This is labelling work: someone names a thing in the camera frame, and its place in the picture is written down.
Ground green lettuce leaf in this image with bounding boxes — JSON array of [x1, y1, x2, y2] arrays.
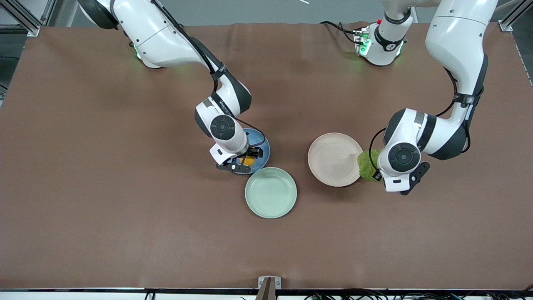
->
[[357, 148, 386, 183]]

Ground beige plate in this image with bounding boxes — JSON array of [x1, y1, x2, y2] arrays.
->
[[308, 132, 364, 188]]

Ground blue plate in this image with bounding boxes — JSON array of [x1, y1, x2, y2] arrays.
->
[[233, 127, 271, 175]]

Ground pale green plate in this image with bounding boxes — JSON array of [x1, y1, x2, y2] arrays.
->
[[245, 167, 298, 219]]

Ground brown table cover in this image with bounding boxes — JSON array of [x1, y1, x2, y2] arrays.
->
[[0, 22, 533, 290]]

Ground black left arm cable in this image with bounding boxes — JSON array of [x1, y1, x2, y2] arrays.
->
[[369, 67, 486, 178]]

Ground grey metal mount bracket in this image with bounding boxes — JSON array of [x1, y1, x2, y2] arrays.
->
[[255, 276, 282, 300]]

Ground black base cable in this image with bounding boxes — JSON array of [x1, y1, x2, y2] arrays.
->
[[320, 20, 361, 45]]

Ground aluminium frame profile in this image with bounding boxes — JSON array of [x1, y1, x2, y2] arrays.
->
[[0, 0, 57, 37], [498, 0, 533, 32]]

